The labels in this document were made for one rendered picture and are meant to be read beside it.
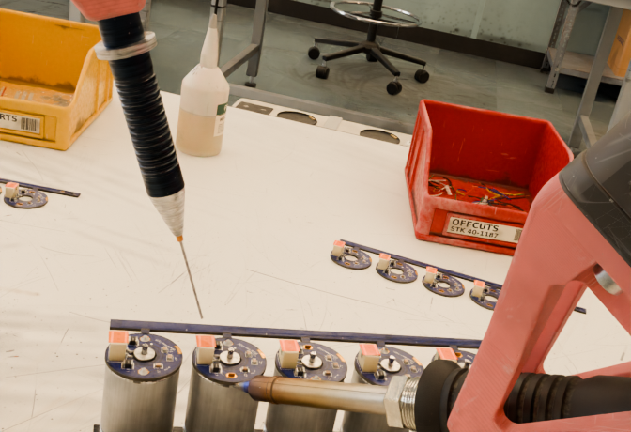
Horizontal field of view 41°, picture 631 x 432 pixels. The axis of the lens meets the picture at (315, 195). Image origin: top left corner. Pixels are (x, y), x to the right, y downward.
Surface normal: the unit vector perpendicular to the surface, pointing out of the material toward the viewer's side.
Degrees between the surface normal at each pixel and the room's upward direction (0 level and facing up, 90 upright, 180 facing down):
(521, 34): 90
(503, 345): 106
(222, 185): 0
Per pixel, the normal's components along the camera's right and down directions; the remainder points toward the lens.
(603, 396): -0.47, -0.68
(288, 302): 0.17, -0.90
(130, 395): -0.15, 0.37
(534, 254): -0.73, 0.43
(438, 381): 0.13, -0.66
